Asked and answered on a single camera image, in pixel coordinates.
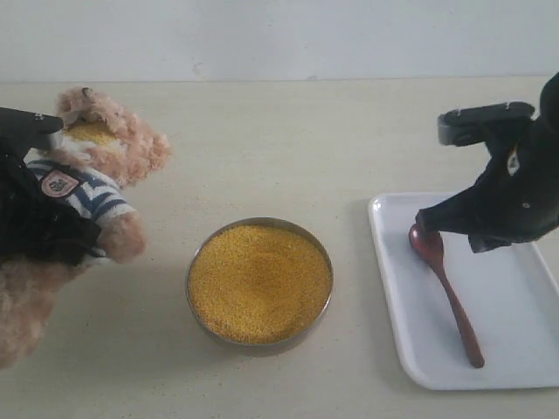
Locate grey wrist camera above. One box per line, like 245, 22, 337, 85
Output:
437, 101, 535, 147
1, 107, 64, 150

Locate metal bowl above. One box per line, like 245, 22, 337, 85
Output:
187, 216, 335, 358

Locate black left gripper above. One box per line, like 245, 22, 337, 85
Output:
1, 137, 100, 264

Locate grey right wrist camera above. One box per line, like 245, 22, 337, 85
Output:
437, 101, 535, 147

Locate yellow millet grains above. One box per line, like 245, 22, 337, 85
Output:
189, 222, 332, 346

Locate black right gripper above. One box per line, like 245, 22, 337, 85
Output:
415, 75, 558, 253

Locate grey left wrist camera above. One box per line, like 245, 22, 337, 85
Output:
1, 107, 64, 150

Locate dark red wooden spoon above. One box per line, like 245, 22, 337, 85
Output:
408, 223, 485, 369

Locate white rectangular tray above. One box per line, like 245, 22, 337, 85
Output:
368, 192, 558, 391

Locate pink teddy bear striped sweater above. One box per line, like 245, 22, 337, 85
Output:
1, 86, 171, 367

